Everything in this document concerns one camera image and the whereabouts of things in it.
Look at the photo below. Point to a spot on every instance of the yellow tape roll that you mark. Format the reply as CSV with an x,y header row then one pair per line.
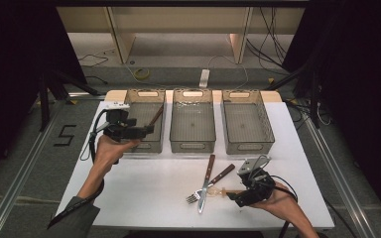
x,y
135,73

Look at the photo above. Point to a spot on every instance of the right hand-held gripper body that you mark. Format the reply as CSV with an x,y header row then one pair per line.
x,y
258,188

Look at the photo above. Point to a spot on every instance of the person's right hand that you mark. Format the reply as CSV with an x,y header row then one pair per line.
x,y
284,203

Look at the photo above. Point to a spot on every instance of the white power strip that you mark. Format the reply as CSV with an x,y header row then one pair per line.
x,y
204,78

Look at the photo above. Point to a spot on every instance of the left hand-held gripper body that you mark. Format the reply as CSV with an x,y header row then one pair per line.
x,y
120,129

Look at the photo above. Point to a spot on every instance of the black metal stand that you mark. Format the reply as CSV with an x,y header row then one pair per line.
x,y
43,99
314,99

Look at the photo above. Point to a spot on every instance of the aluminium floor rail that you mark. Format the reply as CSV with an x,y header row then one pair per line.
x,y
337,175
23,172

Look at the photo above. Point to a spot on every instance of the grey transparent plastic bin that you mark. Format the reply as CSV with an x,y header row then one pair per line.
x,y
246,127
192,125
145,115

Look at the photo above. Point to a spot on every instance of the person's left hand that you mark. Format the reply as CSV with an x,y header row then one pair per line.
x,y
109,153

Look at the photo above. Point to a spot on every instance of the white table cover sheet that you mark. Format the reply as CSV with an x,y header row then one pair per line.
x,y
152,185

